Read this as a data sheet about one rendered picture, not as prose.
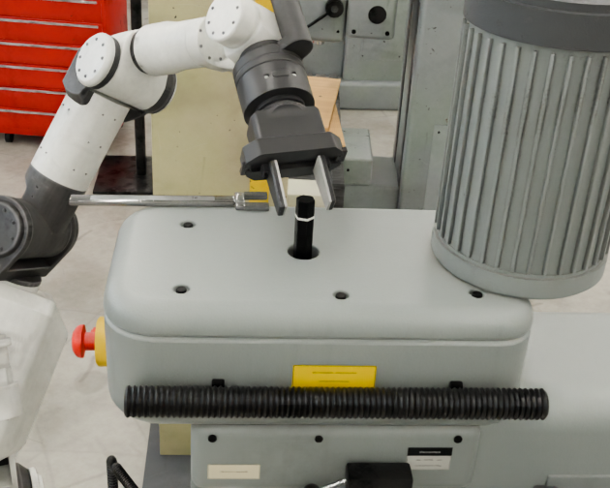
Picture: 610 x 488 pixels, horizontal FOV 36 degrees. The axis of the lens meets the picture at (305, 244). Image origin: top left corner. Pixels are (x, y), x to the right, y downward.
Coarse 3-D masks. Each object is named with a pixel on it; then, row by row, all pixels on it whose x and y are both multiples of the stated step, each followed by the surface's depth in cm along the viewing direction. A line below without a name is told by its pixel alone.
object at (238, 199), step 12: (240, 192) 120; (252, 192) 120; (264, 192) 120; (72, 204) 115; (84, 204) 115; (96, 204) 116; (108, 204) 116; (120, 204) 116; (132, 204) 116; (144, 204) 116; (156, 204) 116; (168, 204) 116; (180, 204) 117; (192, 204) 117; (204, 204) 117; (216, 204) 117; (228, 204) 117; (240, 204) 117; (252, 204) 117; (264, 204) 117
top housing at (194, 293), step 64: (128, 256) 106; (192, 256) 106; (256, 256) 107; (320, 256) 108; (384, 256) 109; (128, 320) 98; (192, 320) 98; (256, 320) 98; (320, 320) 99; (384, 320) 99; (448, 320) 100; (512, 320) 100; (128, 384) 102; (192, 384) 101; (256, 384) 102; (320, 384) 102; (384, 384) 103; (448, 384) 103; (512, 384) 105
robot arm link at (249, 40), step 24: (216, 0) 116; (240, 0) 113; (288, 0) 115; (216, 24) 115; (240, 24) 113; (264, 24) 115; (288, 24) 114; (240, 48) 116; (264, 48) 113; (288, 48) 114; (312, 48) 115; (240, 72) 114
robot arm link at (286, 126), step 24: (264, 72) 111; (288, 72) 112; (240, 96) 114; (264, 96) 111; (288, 96) 111; (312, 96) 113; (264, 120) 110; (288, 120) 110; (312, 120) 111; (264, 144) 108; (288, 144) 108; (312, 144) 109; (336, 144) 110; (240, 168) 110; (288, 168) 111; (312, 168) 113
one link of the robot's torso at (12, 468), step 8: (0, 464) 184; (8, 464) 185; (16, 464) 190; (0, 472) 183; (8, 472) 184; (16, 472) 188; (24, 472) 189; (0, 480) 182; (8, 480) 182; (16, 480) 181; (24, 480) 187
